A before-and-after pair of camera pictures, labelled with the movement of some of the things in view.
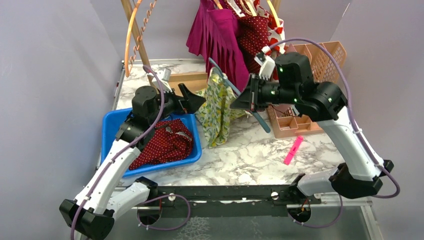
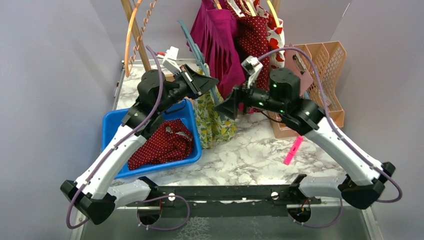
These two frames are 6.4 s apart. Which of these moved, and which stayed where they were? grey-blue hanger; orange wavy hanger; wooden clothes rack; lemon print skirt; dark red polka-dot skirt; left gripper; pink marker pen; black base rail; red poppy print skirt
Moved: grey-blue hanger; lemon print skirt; left gripper
Stayed: red poppy print skirt; orange wavy hanger; dark red polka-dot skirt; wooden clothes rack; pink marker pen; black base rail
